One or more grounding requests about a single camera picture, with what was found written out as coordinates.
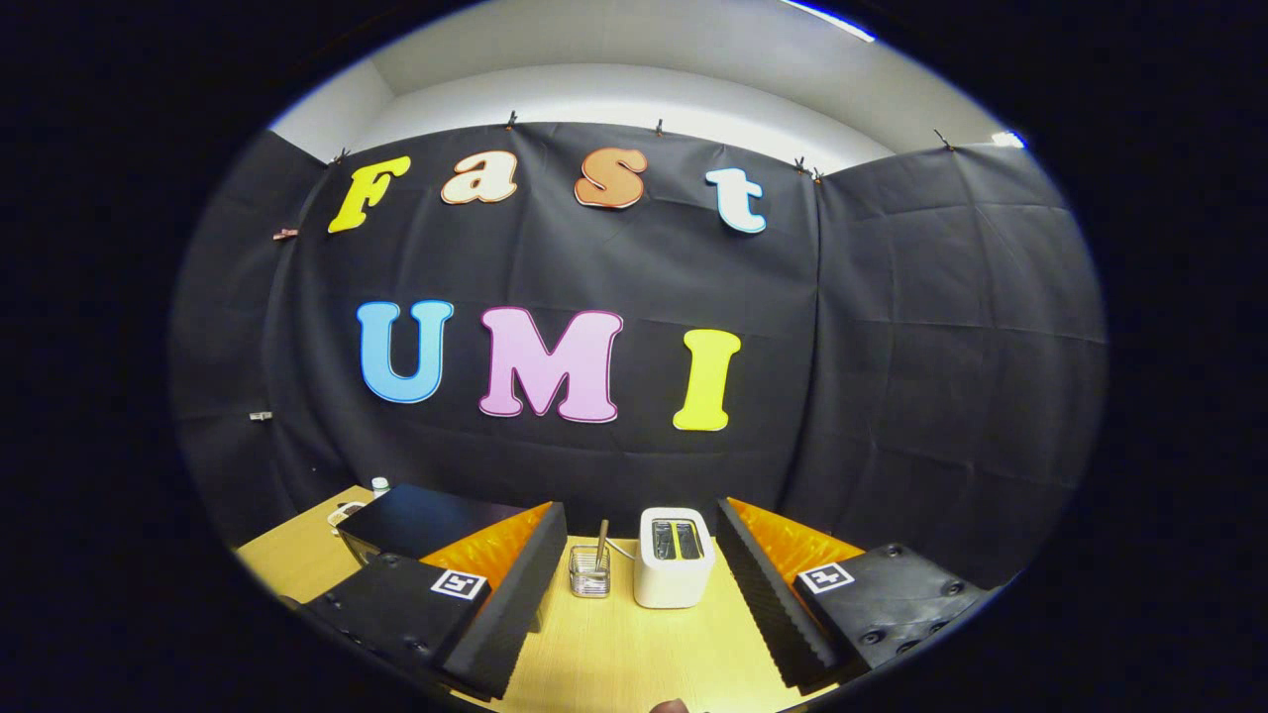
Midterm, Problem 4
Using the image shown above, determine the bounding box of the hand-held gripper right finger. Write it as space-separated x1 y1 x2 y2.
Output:
715 497 992 694

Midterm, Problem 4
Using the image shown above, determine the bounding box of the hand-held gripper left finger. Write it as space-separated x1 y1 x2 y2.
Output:
297 500 569 702

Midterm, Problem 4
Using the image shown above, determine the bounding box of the black toaster oven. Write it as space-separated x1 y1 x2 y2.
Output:
337 483 528 567

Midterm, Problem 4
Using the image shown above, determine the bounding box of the white bread toaster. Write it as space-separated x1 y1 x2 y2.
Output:
634 507 716 610

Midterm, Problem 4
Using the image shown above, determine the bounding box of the wire mesh utensil holder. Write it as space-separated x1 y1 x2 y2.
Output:
569 545 612 599

